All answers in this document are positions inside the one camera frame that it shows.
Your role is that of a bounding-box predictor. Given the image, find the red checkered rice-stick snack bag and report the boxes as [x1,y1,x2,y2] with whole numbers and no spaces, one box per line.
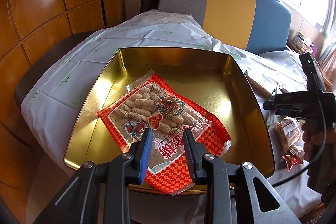
[97,70,231,195]

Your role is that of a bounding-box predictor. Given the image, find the right hand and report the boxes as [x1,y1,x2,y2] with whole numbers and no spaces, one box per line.
[301,123,336,162]

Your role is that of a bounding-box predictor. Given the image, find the wooden side table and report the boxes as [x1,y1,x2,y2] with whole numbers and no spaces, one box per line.
[287,40,332,87]

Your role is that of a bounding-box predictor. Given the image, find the clear pastry snack pack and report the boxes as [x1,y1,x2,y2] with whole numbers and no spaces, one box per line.
[274,117,305,159]

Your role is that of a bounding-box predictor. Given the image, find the green cracker pack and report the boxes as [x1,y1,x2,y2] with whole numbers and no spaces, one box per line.
[244,68,278,99]

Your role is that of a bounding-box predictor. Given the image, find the purple small bag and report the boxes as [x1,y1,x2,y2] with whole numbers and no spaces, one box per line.
[310,43,318,57]

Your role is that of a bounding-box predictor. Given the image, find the small red candy packet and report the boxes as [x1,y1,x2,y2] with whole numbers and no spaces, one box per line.
[282,155,303,171]

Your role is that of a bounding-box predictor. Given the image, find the patterned tissue box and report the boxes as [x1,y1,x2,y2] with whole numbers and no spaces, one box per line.
[292,31,313,53]

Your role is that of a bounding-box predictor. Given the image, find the gold and maroon tin box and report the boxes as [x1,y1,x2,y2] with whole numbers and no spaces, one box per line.
[63,47,275,196]

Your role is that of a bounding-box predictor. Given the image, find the cloud-print tablecloth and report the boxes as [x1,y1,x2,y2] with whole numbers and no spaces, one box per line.
[21,10,321,223]

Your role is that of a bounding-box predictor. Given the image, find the grey yellow blue chair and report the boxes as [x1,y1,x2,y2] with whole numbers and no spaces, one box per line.
[158,0,291,55]

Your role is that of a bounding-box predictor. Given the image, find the dark chair beside table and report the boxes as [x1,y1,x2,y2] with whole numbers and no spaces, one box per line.
[14,31,94,107]

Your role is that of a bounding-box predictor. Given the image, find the black cable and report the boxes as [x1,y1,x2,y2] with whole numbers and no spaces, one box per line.
[270,97,328,187]

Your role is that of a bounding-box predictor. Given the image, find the wooden wall cabinet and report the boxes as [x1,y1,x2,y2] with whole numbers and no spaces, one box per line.
[1,0,125,223]

